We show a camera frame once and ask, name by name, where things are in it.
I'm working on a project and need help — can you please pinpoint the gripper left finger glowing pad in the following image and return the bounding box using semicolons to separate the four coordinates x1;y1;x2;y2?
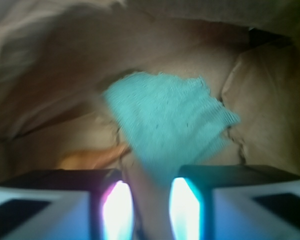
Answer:
0;169;134;240

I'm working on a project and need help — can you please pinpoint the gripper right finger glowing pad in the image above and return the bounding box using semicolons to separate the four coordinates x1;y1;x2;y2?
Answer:
169;165;300;240

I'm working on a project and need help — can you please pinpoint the light blue microfibre cloth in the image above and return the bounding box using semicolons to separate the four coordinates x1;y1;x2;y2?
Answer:
103;72;241;186

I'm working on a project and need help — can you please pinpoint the orange conch seashell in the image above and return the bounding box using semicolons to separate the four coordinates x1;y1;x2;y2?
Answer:
57;143;131;170

